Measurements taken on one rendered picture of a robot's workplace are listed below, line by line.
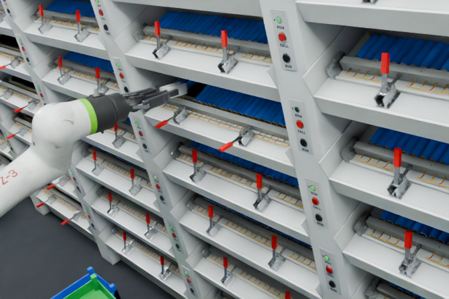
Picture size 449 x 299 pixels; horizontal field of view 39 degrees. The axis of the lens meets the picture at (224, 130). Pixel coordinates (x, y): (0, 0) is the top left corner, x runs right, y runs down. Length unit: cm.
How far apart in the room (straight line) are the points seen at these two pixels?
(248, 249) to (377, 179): 62
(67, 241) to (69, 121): 163
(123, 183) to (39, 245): 95
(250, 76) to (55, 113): 46
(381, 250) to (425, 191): 23
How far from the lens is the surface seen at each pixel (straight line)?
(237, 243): 184
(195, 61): 155
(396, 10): 104
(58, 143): 154
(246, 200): 166
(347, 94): 121
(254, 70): 139
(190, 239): 208
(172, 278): 242
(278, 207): 159
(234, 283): 201
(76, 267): 291
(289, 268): 170
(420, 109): 112
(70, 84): 228
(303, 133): 131
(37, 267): 303
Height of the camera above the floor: 157
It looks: 26 degrees down
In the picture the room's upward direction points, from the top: 15 degrees counter-clockwise
